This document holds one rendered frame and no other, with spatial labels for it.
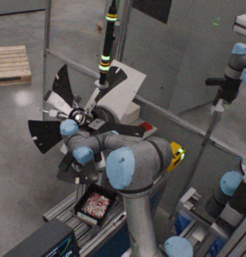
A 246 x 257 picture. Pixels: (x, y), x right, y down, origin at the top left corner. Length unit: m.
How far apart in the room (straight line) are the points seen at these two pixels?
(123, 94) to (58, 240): 1.07
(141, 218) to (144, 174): 0.15
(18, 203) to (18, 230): 0.29
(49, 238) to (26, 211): 1.61
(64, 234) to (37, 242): 0.10
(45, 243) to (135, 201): 0.37
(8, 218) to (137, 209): 1.87
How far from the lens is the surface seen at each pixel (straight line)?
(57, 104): 1.94
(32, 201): 2.78
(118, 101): 1.87
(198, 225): 1.65
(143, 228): 0.98
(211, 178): 2.32
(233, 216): 1.22
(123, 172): 0.86
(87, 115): 1.62
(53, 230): 1.14
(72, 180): 1.65
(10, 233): 2.60
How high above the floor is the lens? 2.21
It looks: 38 degrees down
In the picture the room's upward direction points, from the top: 11 degrees clockwise
